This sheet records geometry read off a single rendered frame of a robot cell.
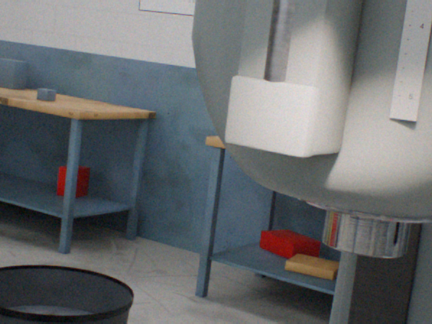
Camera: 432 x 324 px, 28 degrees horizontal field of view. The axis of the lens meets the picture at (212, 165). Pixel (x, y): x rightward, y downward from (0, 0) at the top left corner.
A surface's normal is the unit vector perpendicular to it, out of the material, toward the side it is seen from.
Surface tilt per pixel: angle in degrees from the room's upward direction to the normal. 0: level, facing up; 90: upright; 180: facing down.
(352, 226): 90
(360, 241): 90
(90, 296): 86
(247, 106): 90
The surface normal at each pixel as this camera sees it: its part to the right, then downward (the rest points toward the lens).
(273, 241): -0.79, -0.01
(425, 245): -0.55, 0.05
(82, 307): -0.23, 0.05
